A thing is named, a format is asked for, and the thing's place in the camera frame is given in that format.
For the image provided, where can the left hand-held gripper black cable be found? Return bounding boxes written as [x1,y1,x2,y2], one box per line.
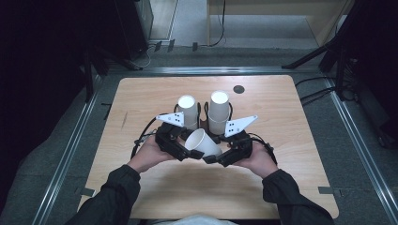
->
[130,112,170,160]

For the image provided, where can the black tape strip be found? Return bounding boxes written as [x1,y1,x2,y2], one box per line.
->
[100,101,114,121]

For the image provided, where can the aluminium frame rail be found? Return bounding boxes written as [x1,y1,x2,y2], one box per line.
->
[31,74,102,225]
[107,66,327,76]
[323,77,398,225]

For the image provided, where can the tall white paper cup stack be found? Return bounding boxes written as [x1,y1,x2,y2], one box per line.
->
[207,90,231,136]

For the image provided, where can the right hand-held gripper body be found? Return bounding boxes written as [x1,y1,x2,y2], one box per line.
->
[222,114,259,162]

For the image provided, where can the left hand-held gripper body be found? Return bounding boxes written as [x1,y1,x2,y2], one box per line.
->
[154,111,189,152]

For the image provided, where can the dark wire cup holder rack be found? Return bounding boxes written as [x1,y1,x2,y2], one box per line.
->
[173,100,235,144]

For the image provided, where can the person's light grey clothing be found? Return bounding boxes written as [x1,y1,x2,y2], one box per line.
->
[149,214,238,225]

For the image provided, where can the right hand-held gripper black cable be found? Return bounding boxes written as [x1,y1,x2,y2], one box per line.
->
[250,132,279,166]

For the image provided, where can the short white paper cup stack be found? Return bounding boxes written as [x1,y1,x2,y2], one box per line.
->
[176,95,200,131]

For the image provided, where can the single white paper cup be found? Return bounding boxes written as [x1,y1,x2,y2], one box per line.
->
[184,127,223,158]

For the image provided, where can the black tripod stand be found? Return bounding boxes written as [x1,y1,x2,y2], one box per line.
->
[281,0,398,102]

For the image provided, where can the black floor cables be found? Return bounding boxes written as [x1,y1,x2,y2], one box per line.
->
[294,76,338,108]

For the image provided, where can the light wooden furniture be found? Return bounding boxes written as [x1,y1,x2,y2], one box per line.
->
[206,0,356,48]

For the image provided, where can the black cabinet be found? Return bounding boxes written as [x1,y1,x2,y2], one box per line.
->
[113,0,155,61]

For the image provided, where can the person's right hand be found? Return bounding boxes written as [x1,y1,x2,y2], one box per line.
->
[232,142,280,180]

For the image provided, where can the hanging black cable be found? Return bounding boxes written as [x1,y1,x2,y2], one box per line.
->
[207,0,227,48]

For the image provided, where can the white floor cable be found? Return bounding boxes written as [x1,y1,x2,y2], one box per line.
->
[129,43,158,70]

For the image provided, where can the person's left hand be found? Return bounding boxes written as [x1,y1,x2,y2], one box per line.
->
[126,135,176,174]

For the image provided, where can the hand-held gripper black cable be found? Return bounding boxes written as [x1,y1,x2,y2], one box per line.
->
[130,112,170,160]
[250,132,279,166]

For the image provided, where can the black metal stand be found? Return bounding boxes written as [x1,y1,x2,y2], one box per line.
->
[80,46,144,103]

